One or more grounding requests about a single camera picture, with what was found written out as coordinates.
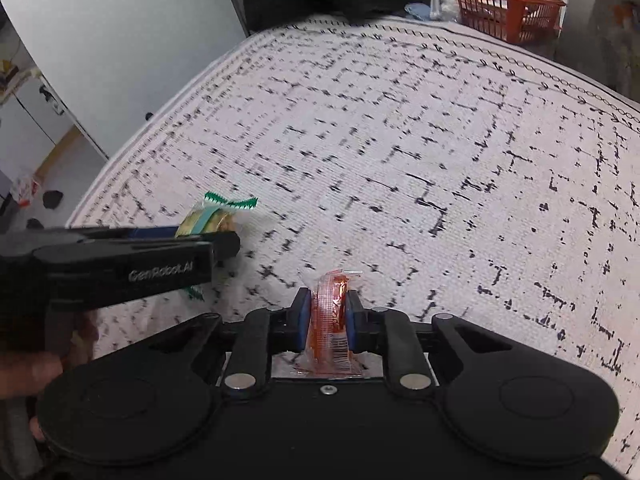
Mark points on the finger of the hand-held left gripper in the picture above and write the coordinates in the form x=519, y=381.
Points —
x=225, y=246
x=150, y=233

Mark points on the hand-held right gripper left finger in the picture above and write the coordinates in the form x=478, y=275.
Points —
x=301, y=320

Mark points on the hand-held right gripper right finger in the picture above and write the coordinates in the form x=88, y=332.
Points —
x=355, y=320

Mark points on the orange snack packet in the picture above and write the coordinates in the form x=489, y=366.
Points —
x=330, y=320

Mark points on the round cookie packet green edge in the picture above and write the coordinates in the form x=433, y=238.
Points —
x=215, y=217

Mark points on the person's left hand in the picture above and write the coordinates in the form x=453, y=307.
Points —
x=30, y=375

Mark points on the black slipper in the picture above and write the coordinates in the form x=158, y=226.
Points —
x=35, y=223
x=52, y=200

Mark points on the red white bag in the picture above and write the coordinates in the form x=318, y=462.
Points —
x=22, y=189

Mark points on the white cabinet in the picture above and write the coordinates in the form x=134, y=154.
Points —
x=30, y=120

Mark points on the black patterned white blanket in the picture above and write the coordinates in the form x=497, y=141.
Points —
x=400, y=160

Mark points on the red plastic basket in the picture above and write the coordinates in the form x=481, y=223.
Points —
x=505, y=12

